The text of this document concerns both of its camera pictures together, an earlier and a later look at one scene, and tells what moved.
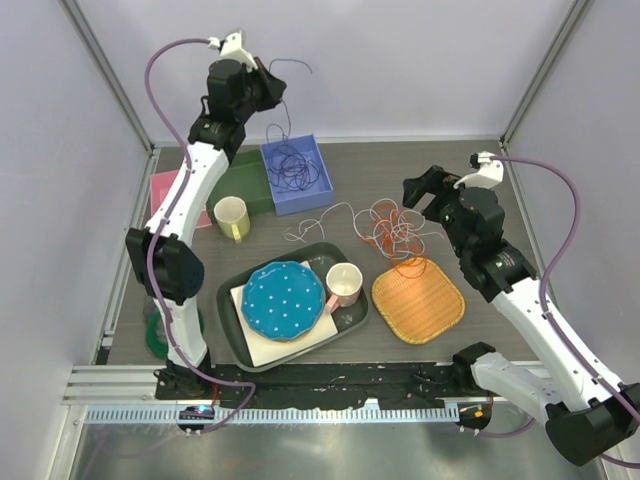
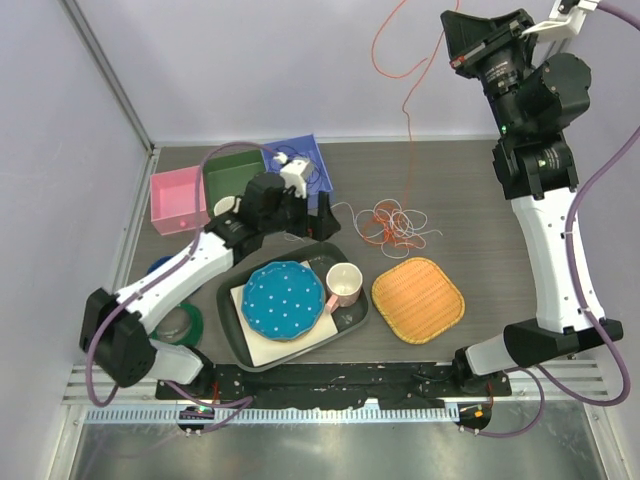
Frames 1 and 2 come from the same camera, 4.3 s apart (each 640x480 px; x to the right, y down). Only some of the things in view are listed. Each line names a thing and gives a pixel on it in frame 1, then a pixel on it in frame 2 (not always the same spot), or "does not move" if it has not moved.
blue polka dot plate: x=283 y=300 does not move
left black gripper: x=273 y=86 → x=318 y=227
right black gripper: x=435 y=180 → x=470 y=37
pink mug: x=344 y=283 does not move
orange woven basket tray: x=419 y=300 does not move
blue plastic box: x=297 y=175 does not move
